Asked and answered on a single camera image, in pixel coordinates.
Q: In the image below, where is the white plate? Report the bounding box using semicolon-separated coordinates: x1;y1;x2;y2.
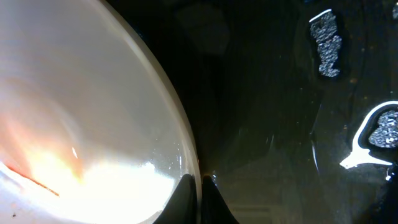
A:
1;0;201;223

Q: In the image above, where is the round black tray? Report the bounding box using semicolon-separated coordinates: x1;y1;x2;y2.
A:
111;0;397;223

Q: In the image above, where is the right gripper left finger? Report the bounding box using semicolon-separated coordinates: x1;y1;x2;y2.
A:
154;174;197;224

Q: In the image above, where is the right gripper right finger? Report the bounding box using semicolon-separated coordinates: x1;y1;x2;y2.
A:
201;175;239;224

